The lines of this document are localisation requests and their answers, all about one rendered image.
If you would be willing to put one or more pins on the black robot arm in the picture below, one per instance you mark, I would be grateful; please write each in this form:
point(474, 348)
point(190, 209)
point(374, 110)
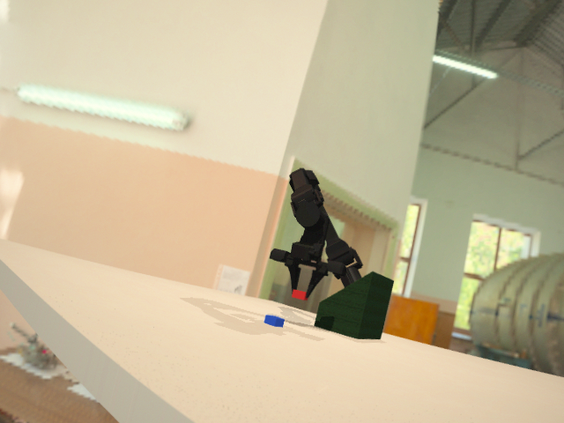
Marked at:
point(307, 206)

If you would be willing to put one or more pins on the blue toy brick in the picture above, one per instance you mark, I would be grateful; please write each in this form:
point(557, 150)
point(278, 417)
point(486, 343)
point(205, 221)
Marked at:
point(274, 321)

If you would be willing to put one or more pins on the red block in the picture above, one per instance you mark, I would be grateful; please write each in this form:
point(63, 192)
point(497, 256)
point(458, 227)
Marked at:
point(299, 295)

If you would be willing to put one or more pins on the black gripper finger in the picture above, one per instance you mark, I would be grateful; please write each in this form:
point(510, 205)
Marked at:
point(316, 277)
point(295, 274)

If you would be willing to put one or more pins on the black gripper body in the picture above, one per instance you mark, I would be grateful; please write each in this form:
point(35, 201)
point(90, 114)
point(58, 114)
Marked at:
point(332, 266)

